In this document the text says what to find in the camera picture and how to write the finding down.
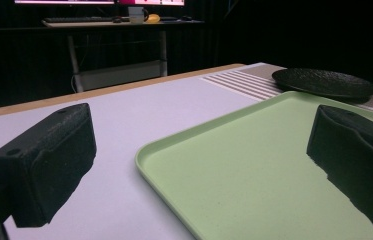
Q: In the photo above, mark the black textured plate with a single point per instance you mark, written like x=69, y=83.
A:
x=324, y=82

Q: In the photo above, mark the computer monitor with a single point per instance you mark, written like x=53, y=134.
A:
x=64, y=1
x=155, y=2

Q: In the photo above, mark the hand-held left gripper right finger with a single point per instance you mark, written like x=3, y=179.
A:
x=360, y=156

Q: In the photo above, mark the black computer mouse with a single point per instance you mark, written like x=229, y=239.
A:
x=186, y=18

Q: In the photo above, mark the background desk with metal legs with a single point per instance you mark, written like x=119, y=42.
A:
x=117, y=50

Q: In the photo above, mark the black keyboard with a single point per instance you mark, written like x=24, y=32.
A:
x=74, y=19

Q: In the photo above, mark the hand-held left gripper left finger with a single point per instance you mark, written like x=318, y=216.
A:
x=45, y=166

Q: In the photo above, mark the striped grey table mat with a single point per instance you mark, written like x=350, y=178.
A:
x=250, y=83

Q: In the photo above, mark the light green plastic tray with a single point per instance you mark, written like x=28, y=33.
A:
x=240, y=166

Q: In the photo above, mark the white mug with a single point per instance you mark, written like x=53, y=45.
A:
x=137, y=15

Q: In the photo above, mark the yellow round object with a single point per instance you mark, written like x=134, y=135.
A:
x=153, y=18

